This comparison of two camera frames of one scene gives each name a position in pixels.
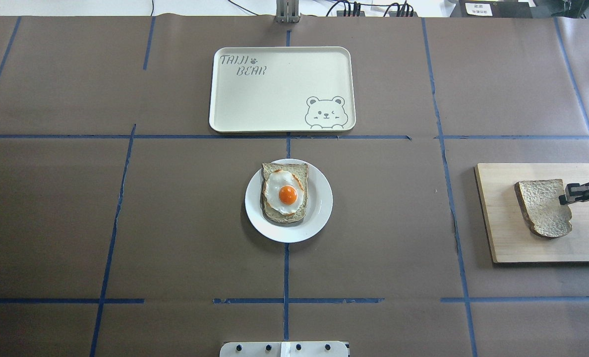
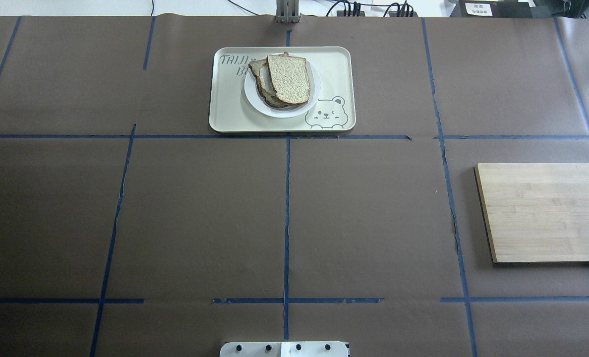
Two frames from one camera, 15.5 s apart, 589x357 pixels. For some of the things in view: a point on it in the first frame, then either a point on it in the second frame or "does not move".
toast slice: (301, 172) → (260, 69)
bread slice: (539, 202) → (290, 78)
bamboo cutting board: (510, 239) does not move
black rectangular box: (493, 9) does not move
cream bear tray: (282, 89) does not move
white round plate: (319, 207) → (258, 102)
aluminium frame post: (287, 11) does not move
